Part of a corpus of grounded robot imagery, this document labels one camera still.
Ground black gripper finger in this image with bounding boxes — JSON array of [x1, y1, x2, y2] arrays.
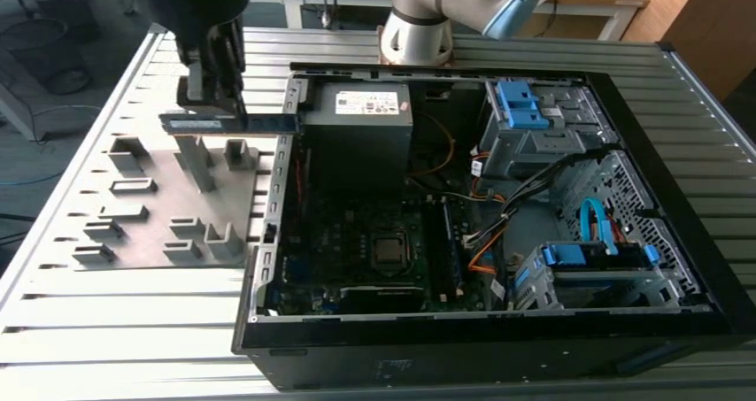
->
[[174, 23, 210, 107], [205, 17, 250, 134]]

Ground black cart with wheels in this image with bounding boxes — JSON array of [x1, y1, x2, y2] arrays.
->
[[0, 0, 129, 96]]

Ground grey power supply unit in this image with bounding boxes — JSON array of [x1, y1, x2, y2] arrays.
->
[[297, 81, 414, 189]]

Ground grey parts rack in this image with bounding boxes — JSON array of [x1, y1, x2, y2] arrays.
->
[[68, 133, 261, 272]]

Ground dark green motherboard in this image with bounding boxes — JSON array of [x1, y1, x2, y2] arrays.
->
[[276, 188, 497, 313]]

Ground silver CPU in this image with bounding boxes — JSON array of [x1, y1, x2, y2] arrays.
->
[[372, 237, 409, 264]]

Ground metal drive cage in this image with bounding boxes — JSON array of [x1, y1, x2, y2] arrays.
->
[[477, 80, 621, 181]]

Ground black graphics card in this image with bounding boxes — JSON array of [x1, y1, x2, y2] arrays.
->
[[338, 285, 426, 313]]

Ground hard disk in blue carrier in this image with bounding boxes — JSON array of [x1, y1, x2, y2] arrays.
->
[[541, 241, 661, 272]]

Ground black PC case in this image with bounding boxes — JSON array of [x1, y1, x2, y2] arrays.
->
[[229, 62, 756, 393]]

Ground metal disk bay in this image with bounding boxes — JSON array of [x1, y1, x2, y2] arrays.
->
[[510, 245, 704, 310]]

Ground wooden cabinet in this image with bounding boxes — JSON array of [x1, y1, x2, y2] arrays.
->
[[622, 0, 756, 104]]

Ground hanging cable with plug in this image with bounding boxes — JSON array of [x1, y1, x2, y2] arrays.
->
[[320, 0, 342, 31]]

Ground thin red wire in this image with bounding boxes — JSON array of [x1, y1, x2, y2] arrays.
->
[[293, 150, 308, 212]]

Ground white table frame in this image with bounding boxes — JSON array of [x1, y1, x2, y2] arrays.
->
[[0, 81, 46, 143]]

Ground thin orange wire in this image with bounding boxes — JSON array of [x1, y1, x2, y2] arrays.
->
[[421, 113, 457, 176]]

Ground blue drive carrier handle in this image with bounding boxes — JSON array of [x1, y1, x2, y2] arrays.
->
[[496, 81, 536, 109], [505, 107, 549, 130]]

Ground black wire bundle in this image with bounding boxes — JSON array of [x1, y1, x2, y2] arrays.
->
[[465, 150, 605, 247]]

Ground orange flat data wire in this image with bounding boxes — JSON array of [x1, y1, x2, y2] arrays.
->
[[468, 230, 510, 278]]

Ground blue flat data wire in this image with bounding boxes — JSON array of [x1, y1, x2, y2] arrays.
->
[[581, 199, 618, 256]]

